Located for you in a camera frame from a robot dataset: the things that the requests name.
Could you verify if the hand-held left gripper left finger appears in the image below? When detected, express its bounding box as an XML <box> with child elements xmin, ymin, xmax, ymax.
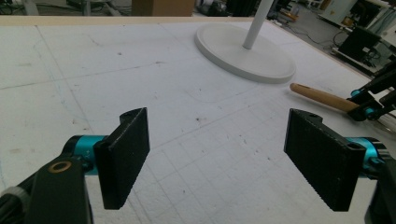
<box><xmin>92</xmin><ymin>106</ymin><xmax>151</xmax><ymax>210</ymax></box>

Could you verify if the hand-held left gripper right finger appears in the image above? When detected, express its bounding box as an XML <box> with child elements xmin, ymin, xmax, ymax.
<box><xmin>283</xmin><ymin>107</ymin><xmax>367</xmax><ymax>213</ymax></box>

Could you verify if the wooden-handled metal mesh strainer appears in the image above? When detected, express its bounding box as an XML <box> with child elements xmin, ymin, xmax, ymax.
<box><xmin>289</xmin><ymin>82</ymin><xmax>396</xmax><ymax>136</ymax></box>

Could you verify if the black equipment box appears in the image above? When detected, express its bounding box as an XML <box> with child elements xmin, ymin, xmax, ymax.
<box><xmin>338</xmin><ymin>26</ymin><xmax>383</xmax><ymax>62</ymax></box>

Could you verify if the white cabinet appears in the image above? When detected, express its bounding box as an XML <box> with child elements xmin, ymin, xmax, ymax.
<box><xmin>320</xmin><ymin>0</ymin><xmax>359</xmax><ymax>26</ymax></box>

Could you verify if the white round stand base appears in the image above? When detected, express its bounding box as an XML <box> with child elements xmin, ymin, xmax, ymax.
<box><xmin>194</xmin><ymin>0</ymin><xmax>296</xmax><ymax>84</ymax></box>

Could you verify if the brown cardboard box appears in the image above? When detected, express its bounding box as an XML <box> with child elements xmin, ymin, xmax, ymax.
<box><xmin>131</xmin><ymin>0</ymin><xmax>196</xmax><ymax>18</ymax></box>

